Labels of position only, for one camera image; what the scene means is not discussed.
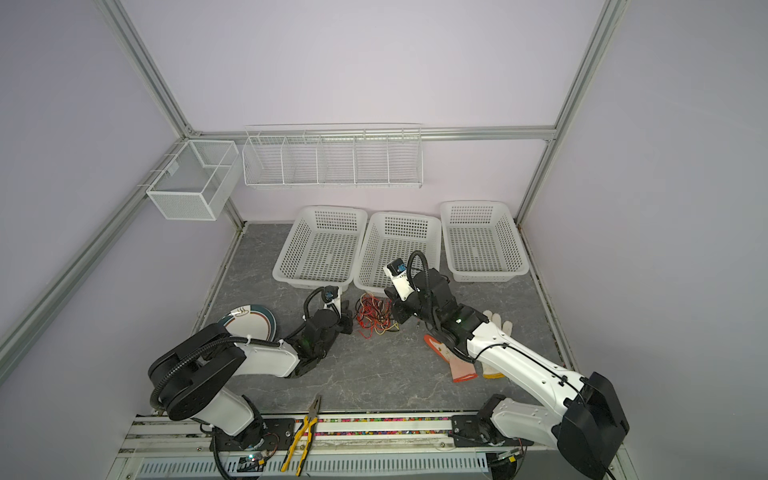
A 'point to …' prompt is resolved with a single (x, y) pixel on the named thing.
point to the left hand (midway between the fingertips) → (350, 305)
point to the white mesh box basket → (196, 182)
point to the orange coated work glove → (460, 370)
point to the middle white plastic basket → (390, 237)
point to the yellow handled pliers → (310, 422)
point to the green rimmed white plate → (250, 321)
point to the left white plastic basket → (322, 247)
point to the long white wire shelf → (332, 155)
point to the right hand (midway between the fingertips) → (388, 292)
